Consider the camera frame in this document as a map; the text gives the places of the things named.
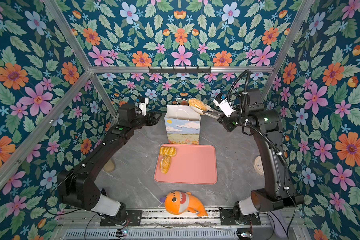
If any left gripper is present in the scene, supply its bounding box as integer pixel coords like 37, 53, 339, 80
128, 110, 162, 131

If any landscape print paper bag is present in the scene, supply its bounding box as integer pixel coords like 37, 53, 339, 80
165, 105, 201, 145

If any sugared cream fake bun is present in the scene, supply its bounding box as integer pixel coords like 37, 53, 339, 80
188, 98, 208, 112

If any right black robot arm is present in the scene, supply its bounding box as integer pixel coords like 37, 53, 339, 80
214, 89, 305, 224

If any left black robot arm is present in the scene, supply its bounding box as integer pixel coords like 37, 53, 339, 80
57, 104, 162, 226

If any braided glazed fake bread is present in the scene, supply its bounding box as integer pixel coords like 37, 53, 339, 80
160, 147, 177, 157

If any upright sugared fake bun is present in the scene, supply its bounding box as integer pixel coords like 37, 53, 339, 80
160, 155, 172, 174

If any cream round alarm clock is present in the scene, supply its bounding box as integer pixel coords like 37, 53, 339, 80
254, 156, 265, 176

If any pink plastic tray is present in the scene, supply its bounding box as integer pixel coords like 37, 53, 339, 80
154, 144, 218, 185

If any orange shark plush toy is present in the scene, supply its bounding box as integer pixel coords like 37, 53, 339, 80
160, 191, 209, 217

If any lavender cylinder object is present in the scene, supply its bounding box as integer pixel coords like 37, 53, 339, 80
268, 210, 288, 239

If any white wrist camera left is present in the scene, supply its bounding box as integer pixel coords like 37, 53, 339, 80
137, 97, 149, 116

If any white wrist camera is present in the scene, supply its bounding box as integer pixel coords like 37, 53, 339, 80
213, 93, 237, 118
137, 97, 149, 116

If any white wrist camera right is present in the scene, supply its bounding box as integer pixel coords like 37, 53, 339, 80
213, 93, 237, 118

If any black hook rail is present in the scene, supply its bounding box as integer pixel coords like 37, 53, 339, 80
148, 67, 212, 74

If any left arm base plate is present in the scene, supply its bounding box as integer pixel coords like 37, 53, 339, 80
100, 210, 143, 227

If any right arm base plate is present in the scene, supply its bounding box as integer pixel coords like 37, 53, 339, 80
218, 207, 261, 226

